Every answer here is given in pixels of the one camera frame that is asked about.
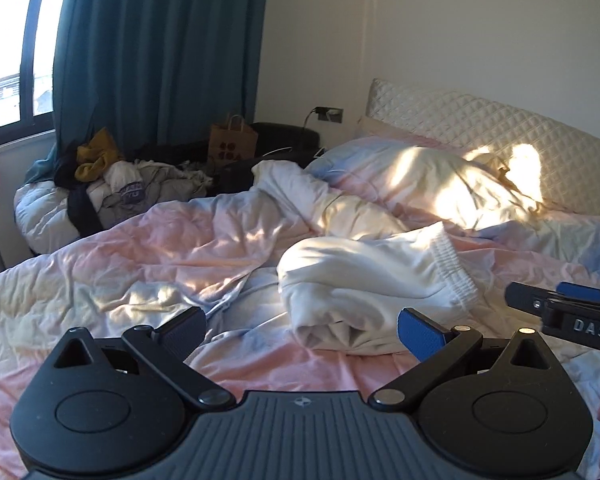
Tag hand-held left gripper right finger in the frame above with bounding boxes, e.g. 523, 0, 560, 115
371, 308, 551, 407

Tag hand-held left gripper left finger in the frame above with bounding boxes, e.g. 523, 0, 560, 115
52, 307, 235, 408

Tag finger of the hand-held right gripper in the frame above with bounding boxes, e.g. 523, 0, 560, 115
505, 281, 556, 317
555, 281, 600, 307

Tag white sweatpants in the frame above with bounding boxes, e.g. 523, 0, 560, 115
277, 222, 481, 356

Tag pastel pink blue duvet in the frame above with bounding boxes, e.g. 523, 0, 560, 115
0, 145, 600, 478

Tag grey hoodie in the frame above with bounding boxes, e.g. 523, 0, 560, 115
99, 159, 213, 227

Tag black garment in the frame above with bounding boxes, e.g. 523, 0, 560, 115
54, 147, 106, 238

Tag pastel pillow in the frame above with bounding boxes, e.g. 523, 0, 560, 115
307, 135, 546, 231

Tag white padded quilt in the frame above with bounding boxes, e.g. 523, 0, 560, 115
14, 180, 83, 257

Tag quilted cream headboard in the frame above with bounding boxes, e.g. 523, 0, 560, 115
365, 78, 600, 217

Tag yellow garment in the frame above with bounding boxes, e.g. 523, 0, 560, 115
76, 127, 124, 182

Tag brown paper bag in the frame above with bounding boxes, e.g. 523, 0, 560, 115
208, 114, 259, 167

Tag teal curtain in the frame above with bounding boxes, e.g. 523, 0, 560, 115
25, 0, 271, 186

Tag window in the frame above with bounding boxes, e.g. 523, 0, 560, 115
0, 0, 73, 133

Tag white cable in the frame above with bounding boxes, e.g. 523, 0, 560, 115
262, 146, 327, 159

